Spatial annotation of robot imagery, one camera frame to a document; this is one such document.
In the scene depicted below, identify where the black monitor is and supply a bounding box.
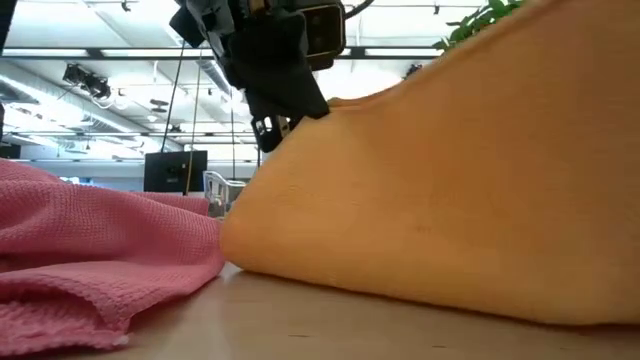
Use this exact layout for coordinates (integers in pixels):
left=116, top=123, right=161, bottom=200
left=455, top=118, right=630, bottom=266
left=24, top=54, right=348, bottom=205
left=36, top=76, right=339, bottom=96
left=143, top=149, right=209, bottom=194

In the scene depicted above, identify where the green potted plant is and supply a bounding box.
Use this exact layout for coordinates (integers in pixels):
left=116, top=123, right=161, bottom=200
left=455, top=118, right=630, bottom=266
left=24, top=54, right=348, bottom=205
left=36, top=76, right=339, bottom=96
left=432, top=0, right=526, bottom=51

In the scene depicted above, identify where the clear plastic bin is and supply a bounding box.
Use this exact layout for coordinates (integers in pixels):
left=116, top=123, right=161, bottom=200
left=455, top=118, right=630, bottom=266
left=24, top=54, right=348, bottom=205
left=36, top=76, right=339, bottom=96
left=202, top=169, right=247, bottom=220

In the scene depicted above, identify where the orange microfiber towel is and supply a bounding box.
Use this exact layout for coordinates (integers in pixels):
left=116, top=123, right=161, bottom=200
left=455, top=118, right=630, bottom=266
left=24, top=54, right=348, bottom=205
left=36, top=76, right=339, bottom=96
left=219, top=0, right=640, bottom=327

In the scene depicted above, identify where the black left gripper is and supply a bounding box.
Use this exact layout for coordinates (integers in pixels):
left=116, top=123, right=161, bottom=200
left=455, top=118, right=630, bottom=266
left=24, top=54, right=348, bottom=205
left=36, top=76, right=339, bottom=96
left=169, top=0, right=331, bottom=154

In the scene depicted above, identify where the black hanging cable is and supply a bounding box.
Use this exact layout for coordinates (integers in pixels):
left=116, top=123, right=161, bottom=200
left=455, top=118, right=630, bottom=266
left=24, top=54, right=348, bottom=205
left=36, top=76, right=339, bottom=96
left=159, top=39, right=187, bottom=154

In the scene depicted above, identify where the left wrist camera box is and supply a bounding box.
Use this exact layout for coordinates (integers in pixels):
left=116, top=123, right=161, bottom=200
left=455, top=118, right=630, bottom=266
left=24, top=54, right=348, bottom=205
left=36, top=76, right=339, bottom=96
left=298, top=2, right=347, bottom=72

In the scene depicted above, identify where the pink microfiber towel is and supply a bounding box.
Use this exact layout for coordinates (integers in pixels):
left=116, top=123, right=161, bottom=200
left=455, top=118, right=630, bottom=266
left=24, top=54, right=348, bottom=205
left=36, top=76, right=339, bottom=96
left=0, top=157, right=226, bottom=357

